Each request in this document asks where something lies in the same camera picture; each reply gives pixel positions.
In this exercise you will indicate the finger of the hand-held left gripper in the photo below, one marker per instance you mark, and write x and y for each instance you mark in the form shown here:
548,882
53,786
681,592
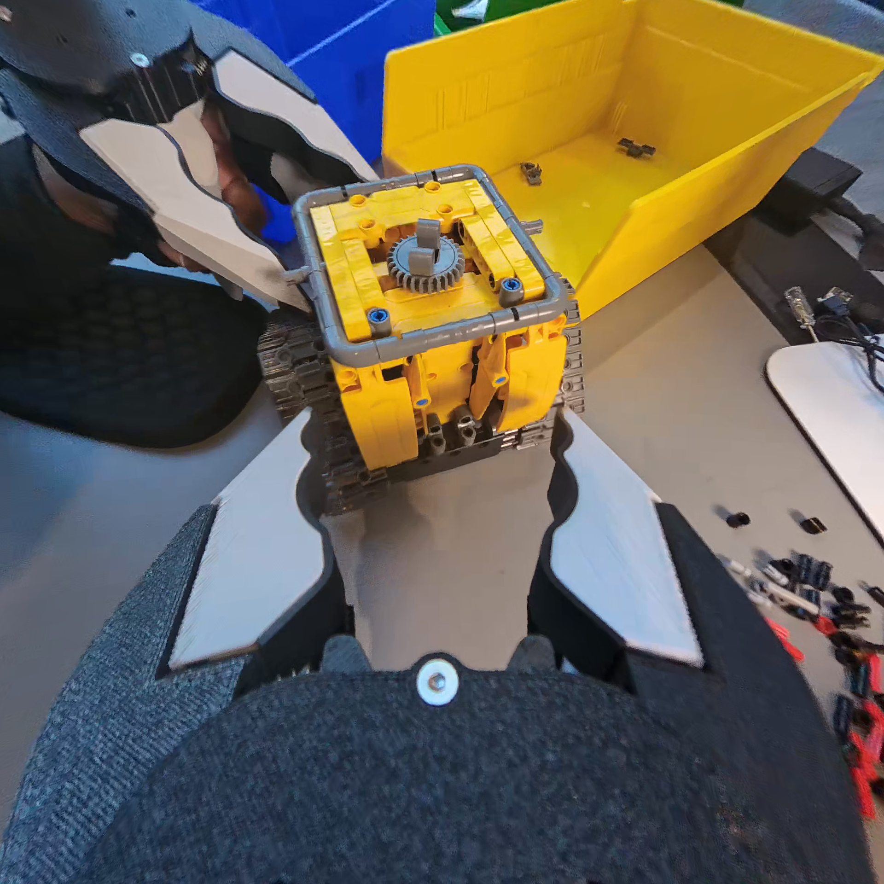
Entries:
207,235
297,117

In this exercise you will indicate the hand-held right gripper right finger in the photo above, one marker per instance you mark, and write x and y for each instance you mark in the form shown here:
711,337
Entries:
621,573

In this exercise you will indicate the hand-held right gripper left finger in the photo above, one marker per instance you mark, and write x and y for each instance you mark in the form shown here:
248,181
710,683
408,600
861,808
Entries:
255,573

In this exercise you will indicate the grey toy track belt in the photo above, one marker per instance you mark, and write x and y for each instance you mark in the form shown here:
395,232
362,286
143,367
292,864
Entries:
573,359
297,373

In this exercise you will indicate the yellow building-block toy vehicle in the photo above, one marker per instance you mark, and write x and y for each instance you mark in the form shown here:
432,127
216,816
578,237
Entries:
373,414

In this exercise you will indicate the green plastic storage bin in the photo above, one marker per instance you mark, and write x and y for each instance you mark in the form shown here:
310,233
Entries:
525,10

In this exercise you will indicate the yellow plastic storage bin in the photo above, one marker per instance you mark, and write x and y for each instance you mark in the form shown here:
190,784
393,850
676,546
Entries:
690,90

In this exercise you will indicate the small grey track link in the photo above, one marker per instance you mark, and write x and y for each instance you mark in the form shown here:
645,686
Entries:
635,147
532,172

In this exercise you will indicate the grey desk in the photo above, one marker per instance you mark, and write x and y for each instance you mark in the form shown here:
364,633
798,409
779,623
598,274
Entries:
690,428

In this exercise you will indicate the person's left hand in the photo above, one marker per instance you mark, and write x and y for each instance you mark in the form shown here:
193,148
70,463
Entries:
228,172

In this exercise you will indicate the blue plastic storage bin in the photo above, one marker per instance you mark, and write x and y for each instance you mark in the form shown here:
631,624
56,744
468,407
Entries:
345,69

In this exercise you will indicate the black quilted pad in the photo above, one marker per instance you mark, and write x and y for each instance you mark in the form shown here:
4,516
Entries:
124,359

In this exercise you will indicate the pile of small building pieces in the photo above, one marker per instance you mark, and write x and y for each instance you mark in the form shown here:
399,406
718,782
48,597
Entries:
808,573

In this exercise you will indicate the white monitor stand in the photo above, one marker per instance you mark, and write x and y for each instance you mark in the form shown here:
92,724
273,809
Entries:
829,414

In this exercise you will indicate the small clear plug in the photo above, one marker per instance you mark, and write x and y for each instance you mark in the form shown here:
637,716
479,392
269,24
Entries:
798,300

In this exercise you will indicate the black power adapter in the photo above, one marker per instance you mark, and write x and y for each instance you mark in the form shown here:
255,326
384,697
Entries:
822,176

